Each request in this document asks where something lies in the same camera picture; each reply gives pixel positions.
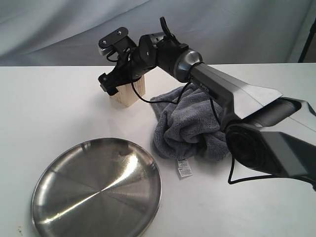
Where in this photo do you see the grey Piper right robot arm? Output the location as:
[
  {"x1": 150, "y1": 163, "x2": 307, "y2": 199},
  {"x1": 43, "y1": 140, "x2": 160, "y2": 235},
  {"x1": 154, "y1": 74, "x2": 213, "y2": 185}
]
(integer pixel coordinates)
[{"x1": 98, "y1": 17, "x2": 316, "y2": 185}]

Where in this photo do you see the grey backdrop curtain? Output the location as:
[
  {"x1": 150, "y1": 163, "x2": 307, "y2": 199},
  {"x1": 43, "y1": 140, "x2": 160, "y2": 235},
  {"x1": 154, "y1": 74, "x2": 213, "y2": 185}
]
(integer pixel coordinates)
[{"x1": 0, "y1": 0, "x2": 316, "y2": 66}]

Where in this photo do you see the grey fluffy towel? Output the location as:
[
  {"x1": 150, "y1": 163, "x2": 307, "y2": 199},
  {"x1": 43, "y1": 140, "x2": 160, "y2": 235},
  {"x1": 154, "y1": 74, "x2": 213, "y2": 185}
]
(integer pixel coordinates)
[{"x1": 150, "y1": 84, "x2": 231, "y2": 162}]

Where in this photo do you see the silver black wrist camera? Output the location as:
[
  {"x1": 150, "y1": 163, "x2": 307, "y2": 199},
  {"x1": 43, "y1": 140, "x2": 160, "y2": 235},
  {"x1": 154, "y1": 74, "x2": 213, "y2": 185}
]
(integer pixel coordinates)
[{"x1": 98, "y1": 27, "x2": 129, "y2": 56}]

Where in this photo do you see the round stainless steel plate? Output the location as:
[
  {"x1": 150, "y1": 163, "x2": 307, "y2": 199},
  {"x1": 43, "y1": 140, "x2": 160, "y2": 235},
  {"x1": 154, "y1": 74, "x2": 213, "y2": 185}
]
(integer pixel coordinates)
[{"x1": 31, "y1": 138, "x2": 162, "y2": 237}]

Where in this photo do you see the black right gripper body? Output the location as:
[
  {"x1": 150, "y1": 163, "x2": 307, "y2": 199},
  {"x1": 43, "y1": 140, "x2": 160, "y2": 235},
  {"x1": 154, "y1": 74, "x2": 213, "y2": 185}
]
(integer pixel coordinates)
[{"x1": 108, "y1": 41, "x2": 138, "y2": 85}]

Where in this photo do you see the black stand pole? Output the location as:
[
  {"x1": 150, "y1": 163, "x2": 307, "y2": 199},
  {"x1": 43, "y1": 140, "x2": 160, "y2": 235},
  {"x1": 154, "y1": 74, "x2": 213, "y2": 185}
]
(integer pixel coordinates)
[{"x1": 298, "y1": 21, "x2": 316, "y2": 63}]

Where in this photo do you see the light wooden cube block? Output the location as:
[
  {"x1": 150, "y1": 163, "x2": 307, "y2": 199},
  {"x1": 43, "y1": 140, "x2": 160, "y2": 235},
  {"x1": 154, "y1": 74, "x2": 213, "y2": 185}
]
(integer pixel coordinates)
[{"x1": 110, "y1": 76, "x2": 146, "y2": 107}]

